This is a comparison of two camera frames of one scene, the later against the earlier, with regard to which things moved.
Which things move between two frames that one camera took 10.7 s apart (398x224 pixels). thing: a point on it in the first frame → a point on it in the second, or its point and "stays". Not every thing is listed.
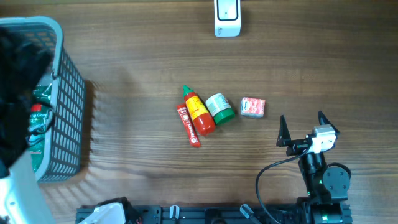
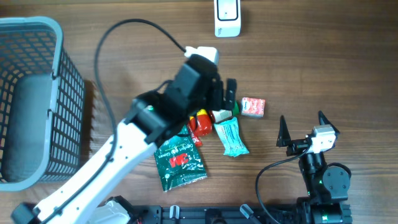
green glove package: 40,119 → 179,160
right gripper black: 296,145 stays
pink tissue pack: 253,107 stays
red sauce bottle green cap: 203,121 stays
